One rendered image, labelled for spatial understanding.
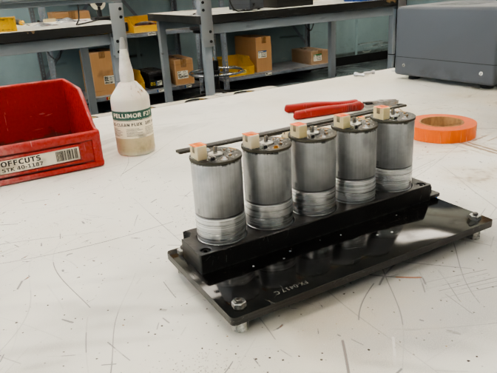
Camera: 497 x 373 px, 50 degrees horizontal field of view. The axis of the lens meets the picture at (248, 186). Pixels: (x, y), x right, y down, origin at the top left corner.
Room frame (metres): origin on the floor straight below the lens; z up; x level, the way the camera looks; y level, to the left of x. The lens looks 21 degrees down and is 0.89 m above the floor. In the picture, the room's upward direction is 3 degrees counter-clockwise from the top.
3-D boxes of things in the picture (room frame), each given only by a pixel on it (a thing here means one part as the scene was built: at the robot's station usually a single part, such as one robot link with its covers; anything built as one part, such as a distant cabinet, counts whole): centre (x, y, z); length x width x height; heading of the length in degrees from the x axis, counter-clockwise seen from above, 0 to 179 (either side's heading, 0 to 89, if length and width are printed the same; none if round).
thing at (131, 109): (0.47, 0.10, 0.80); 0.03 x 0.03 x 0.10
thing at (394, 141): (0.29, -0.08, 0.79); 0.02 x 0.02 x 0.05
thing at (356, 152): (0.28, -0.06, 0.79); 0.02 x 0.02 x 0.05
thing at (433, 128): (0.46, -0.18, 0.76); 0.06 x 0.06 x 0.01
